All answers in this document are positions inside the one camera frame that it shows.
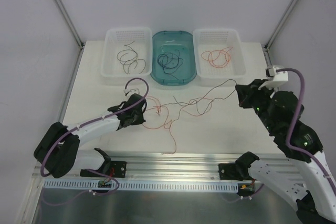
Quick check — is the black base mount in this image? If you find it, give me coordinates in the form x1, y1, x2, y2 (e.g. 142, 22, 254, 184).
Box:
80, 161, 127, 178
218, 163, 253, 181

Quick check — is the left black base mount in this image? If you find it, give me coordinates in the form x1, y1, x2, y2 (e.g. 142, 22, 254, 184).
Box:
80, 161, 127, 178

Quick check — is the dark purple thin wire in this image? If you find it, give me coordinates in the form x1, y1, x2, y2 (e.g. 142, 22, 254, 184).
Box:
157, 49, 187, 80

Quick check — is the teal transparent plastic bin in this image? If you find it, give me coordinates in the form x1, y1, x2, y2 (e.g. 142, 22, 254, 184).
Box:
151, 31, 196, 86

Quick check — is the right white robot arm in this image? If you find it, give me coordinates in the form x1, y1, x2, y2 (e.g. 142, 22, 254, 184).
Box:
235, 79, 335, 223

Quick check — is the left aluminium frame post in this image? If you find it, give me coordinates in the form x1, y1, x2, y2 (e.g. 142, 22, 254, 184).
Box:
39, 0, 85, 49

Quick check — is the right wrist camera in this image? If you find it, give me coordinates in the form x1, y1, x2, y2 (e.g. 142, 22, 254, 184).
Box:
258, 65, 289, 90

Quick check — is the aluminium mounting rail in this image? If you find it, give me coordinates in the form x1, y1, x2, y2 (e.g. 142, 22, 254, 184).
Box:
34, 151, 302, 183

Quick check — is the right aluminium frame post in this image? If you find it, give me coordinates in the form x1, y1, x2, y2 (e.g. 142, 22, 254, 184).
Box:
265, 0, 300, 52

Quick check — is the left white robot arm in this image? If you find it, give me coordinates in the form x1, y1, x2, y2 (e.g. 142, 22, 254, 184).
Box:
33, 93, 147, 178

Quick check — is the left white perforated basket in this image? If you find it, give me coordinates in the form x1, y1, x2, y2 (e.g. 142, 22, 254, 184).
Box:
100, 27, 153, 86

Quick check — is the aluminium frame post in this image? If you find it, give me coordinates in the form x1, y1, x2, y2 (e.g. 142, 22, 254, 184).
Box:
265, 0, 300, 52
39, 0, 85, 49

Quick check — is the white perforated basket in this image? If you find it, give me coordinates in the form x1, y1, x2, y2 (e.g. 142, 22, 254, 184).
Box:
100, 27, 153, 86
193, 28, 247, 87

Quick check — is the right white perforated basket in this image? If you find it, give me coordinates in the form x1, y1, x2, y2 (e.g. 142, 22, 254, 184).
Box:
193, 28, 247, 87

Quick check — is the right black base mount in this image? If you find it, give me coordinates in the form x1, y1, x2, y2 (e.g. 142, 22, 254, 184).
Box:
218, 163, 253, 181

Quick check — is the white slotted cable duct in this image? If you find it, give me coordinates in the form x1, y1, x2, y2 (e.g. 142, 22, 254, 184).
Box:
44, 179, 239, 193

